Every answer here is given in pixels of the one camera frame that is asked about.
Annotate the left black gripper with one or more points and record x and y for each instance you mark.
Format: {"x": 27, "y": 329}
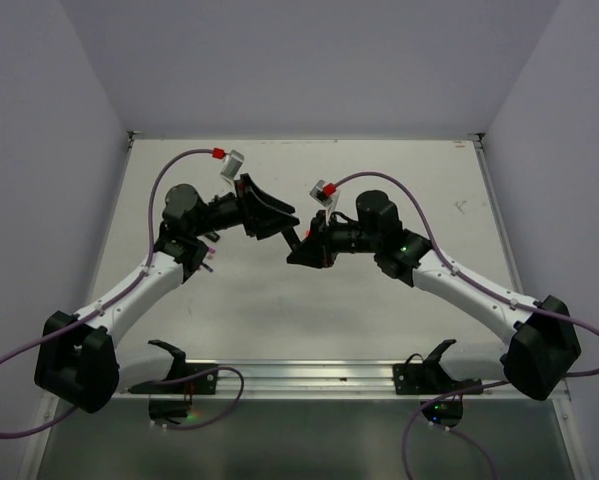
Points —
{"x": 262, "y": 214}

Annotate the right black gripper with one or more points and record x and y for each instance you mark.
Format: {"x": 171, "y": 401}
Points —
{"x": 317, "y": 248}

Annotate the black blue highlighter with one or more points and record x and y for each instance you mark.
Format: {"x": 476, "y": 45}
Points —
{"x": 292, "y": 239}

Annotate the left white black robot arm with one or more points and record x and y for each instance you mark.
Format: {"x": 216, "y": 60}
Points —
{"x": 77, "y": 359}

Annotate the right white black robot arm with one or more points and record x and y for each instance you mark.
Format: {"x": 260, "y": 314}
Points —
{"x": 537, "y": 348}

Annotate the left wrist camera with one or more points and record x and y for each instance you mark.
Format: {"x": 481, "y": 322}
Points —
{"x": 231, "y": 166}

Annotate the aluminium mounting rail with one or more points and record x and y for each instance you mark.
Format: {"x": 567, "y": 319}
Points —
{"x": 304, "y": 377}

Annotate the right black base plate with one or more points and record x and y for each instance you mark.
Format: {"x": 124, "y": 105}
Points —
{"x": 420, "y": 379}

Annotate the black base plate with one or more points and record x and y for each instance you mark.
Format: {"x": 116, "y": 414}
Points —
{"x": 202, "y": 385}
{"x": 420, "y": 379}

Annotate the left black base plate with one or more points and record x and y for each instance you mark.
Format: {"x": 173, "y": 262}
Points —
{"x": 202, "y": 385}

